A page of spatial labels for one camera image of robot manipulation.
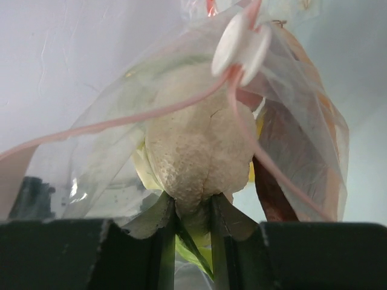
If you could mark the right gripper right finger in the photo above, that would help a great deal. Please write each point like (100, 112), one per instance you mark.
(294, 255)

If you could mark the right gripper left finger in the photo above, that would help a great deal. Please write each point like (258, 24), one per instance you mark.
(91, 253)

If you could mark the clear zip top bag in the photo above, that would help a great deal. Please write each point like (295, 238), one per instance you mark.
(276, 96)

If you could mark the cauliflower toy white green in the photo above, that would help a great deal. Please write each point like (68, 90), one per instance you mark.
(193, 154)

